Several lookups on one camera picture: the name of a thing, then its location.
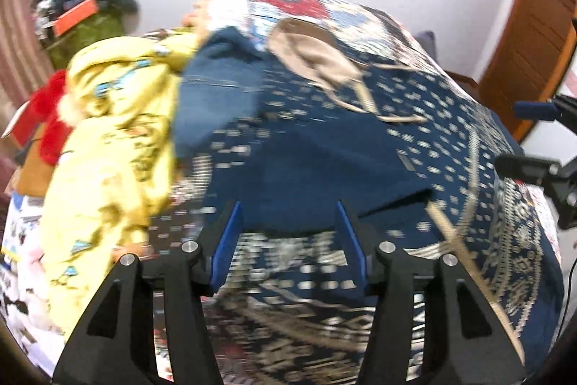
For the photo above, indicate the green patterned storage box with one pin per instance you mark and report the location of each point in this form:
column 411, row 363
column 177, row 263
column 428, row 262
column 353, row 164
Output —
column 100, row 26

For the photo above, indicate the red plush toy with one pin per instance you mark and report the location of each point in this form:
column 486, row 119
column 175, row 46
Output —
column 42, row 109

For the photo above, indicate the orange flat box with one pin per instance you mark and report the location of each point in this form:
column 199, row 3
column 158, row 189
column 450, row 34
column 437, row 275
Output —
column 74, row 16

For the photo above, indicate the striped maroon curtain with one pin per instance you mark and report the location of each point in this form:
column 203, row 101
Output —
column 24, row 64

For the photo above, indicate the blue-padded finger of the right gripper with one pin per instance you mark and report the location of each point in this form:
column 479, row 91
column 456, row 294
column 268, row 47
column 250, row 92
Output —
column 527, row 169
column 536, row 111

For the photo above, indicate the navy patterned large garment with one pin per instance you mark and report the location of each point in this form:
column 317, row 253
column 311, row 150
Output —
column 414, row 158

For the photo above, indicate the colourful patchwork bedspread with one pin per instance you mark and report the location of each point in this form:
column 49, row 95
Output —
column 365, row 30

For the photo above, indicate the dark purple pillow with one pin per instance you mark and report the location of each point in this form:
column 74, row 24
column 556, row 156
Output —
column 427, row 40

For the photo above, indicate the blue denim garment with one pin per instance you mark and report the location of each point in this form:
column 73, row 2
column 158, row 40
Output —
column 220, row 84

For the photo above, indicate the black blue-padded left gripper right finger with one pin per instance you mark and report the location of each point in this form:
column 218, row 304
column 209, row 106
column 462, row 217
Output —
column 465, row 342

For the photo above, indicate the brown wooden door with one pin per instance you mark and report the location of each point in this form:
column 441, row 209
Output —
column 532, row 57

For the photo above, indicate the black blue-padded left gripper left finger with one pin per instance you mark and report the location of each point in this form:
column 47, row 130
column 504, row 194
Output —
column 113, row 342

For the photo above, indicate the yellow cartoon print blanket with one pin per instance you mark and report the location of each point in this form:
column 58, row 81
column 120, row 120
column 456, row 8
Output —
column 116, row 167

